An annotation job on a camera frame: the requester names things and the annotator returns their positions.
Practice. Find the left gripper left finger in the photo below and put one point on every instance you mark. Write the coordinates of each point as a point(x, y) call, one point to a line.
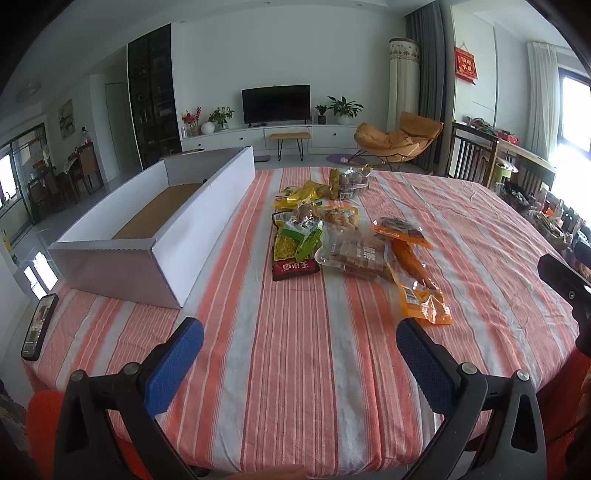
point(86, 446)

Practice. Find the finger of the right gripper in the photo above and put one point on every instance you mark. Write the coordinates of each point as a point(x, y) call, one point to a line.
point(575, 290)

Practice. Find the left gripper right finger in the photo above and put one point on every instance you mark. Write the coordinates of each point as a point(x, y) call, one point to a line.
point(513, 445)

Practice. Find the orange sausage snack bag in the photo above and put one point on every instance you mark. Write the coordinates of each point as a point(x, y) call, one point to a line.
point(420, 296)

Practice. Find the clear bag of bread slices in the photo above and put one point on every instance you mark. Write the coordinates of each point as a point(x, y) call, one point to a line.
point(353, 253)

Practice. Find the red yellow snack bag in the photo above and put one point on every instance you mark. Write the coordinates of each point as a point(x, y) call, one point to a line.
point(289, 235)

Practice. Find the green white snack pack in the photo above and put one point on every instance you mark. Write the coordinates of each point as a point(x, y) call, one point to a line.
point(309, 245)

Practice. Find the clear bun pack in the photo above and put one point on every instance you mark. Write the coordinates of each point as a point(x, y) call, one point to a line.
point(306, 212)

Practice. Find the yellow snack packet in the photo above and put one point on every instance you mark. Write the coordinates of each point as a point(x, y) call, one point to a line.
point(292, 197)

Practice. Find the black smartphone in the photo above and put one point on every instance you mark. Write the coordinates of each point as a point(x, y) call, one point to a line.
point(38, 327)

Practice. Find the white cardboard box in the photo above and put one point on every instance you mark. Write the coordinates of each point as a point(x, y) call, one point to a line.
point(147, 241)

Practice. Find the dark wooden chair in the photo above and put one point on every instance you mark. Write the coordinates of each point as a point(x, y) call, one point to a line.
point(472, 155)

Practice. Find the orange lounge chair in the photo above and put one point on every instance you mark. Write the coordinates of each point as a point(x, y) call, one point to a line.
point(413, 137)

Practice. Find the white standing air conditioner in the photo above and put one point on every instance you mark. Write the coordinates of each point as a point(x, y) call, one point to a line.
point(404, 85)

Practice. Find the green potted plant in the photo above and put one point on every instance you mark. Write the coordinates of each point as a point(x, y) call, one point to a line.
point(344, 110)

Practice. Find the white tv cabinet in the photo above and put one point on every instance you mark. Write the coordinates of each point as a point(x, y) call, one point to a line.
point(324, 139)

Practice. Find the white round vase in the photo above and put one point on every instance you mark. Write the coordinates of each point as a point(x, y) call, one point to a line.
point(207, 128)

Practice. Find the red flower vase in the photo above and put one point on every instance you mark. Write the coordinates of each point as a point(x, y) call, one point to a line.
point(191, 119)

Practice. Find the grey curtain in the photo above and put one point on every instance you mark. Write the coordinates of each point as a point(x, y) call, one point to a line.
point(431, 26)

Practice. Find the small potted plant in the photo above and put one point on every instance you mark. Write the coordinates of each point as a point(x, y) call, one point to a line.
point(321, 110)

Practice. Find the green plant left of tv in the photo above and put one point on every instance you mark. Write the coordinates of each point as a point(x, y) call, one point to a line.
point(220, 117)

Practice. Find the wooden bench stool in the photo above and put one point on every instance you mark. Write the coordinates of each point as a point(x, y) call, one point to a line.
point(297, 137)

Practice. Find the dark glass display cabinet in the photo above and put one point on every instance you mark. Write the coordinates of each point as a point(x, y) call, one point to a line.
point(151, 96)

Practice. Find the black television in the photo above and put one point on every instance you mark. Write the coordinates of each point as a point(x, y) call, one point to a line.
point(276, 104)

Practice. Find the red wall hanging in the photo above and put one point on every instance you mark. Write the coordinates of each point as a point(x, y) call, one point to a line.
point(465, 66)

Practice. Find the wall painting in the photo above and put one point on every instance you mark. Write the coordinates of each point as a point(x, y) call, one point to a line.
point(66, 119)

